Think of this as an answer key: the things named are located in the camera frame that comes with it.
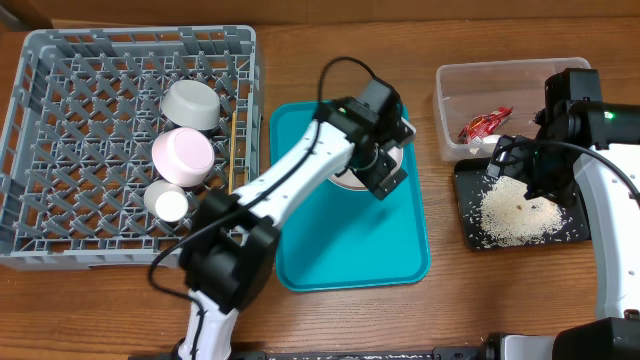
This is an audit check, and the teal plastic serving tray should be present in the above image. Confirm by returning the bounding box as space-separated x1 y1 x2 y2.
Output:
269 95 432 293

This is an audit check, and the black plastic tray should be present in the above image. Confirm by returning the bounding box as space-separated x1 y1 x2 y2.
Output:
453 158 590 251

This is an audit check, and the small white bowl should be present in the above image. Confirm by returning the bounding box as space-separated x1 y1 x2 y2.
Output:
151 127 215 188

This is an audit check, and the white cup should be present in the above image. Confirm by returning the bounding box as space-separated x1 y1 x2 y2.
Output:
143 180 189 222

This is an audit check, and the pile of rice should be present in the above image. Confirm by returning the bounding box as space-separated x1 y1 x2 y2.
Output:
462 175 572 250

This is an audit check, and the red snack wrapper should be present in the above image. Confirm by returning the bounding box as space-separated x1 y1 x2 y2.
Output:
458 107 513 144

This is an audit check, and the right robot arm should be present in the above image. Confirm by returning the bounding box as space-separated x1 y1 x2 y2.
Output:
478 68 639 359

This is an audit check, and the large white plate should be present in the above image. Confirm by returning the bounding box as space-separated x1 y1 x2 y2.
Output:
329 147 404 191

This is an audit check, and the grey plastic dish rack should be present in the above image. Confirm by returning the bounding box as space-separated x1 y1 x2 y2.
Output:
1 25 264 271

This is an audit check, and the grey metal bowl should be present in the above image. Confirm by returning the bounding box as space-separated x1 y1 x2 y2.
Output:
160 80 221 131

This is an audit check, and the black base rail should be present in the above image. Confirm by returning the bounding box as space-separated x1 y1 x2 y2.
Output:
127 347 491 360

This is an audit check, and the clear plastic bin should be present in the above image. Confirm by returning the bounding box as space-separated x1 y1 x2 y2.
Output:
433 57 591 162

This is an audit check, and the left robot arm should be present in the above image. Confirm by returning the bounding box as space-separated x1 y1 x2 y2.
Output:
175 78 415 359

